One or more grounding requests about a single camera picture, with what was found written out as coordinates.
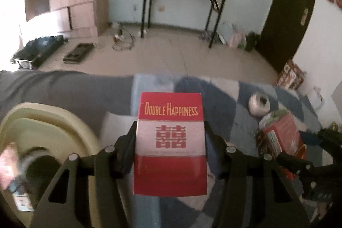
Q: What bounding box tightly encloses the black case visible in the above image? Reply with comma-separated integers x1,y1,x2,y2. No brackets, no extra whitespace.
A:
11,36,66,69

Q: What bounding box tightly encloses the pink bag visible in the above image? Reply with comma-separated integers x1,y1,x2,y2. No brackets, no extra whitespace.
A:
229,30,247,49

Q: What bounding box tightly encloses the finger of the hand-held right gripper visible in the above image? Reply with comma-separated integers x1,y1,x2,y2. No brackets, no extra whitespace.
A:
276,152,316,178
301,128,342,150

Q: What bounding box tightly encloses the red box with white label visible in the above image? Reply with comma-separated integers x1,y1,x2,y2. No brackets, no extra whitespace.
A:
256,112,308,182

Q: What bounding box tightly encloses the green printed packet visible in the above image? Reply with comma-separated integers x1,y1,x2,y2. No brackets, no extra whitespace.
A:
258,110,290,128

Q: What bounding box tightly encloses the blue checked blanket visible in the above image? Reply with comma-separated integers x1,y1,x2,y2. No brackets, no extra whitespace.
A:
102,73,324,228

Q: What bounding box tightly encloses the cream plastic basin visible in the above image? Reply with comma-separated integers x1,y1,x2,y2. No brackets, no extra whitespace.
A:
0,102,126,228

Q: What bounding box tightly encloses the colourful printed packet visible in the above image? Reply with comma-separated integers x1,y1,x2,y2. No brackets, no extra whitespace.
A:
0,143,35,212

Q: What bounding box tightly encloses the black keyboard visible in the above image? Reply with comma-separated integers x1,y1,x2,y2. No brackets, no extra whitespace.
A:
63,42,97,64

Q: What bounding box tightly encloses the dark brown door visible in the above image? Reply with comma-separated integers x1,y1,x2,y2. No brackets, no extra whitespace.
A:
258,0,318,74

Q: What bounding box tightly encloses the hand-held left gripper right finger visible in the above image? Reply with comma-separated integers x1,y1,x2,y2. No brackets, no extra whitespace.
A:
205,121,311,228

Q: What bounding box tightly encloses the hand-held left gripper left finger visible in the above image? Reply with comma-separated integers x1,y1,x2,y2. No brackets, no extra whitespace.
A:
29,121,137,228

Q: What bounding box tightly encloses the red patterned carton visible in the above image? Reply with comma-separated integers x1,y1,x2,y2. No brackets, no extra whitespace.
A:
276,60,307,91

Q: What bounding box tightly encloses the red and white cigarette box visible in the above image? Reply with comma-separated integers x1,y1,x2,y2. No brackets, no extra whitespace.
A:
133,92,208,197

